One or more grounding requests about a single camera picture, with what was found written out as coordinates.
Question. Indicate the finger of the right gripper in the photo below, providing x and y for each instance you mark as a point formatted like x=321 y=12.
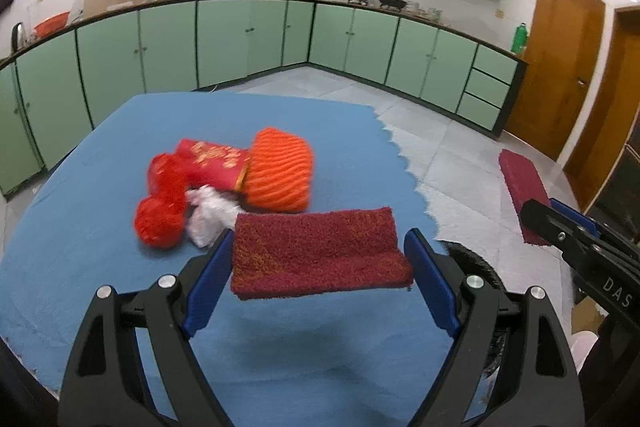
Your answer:
x=594 y=227
x=567 y=235

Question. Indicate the dark red scouring pad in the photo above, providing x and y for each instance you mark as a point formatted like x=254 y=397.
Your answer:
x=523 y=183
x=281 y=256

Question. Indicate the small white tissue ball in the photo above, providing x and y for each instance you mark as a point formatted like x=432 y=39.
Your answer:
x=212 y=213

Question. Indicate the red paper cup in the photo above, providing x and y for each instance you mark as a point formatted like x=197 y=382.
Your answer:
x=222 y=167

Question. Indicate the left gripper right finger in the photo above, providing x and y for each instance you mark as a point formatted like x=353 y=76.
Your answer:
x=536 y=384

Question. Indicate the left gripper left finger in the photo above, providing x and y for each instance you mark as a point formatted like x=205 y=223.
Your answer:
x=104 y=382

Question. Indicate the brown wooden door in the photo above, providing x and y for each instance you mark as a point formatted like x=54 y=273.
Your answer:
x=561 y=55
x=613 y=114

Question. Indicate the orange plastic basin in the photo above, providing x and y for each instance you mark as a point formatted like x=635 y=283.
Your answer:
x=51 y=25

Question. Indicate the black glass cabinet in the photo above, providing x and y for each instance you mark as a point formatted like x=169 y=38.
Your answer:
x=618 y=204

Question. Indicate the green lower kitchen cabinets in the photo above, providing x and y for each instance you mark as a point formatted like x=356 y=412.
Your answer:
x=58 y=89

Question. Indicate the steel electric kettle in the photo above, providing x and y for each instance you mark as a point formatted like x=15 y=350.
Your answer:
x=18 y=38

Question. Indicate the green bottle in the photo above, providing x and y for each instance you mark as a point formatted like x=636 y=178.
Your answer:
x=519 y=41

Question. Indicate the short orange foam net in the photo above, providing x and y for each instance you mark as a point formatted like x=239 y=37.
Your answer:
x=279 y=172

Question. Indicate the black wok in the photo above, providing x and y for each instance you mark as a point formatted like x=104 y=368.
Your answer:
x=392 y=5

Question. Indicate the red plastic bag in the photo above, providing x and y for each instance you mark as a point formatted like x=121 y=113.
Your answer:
x=160 y=218

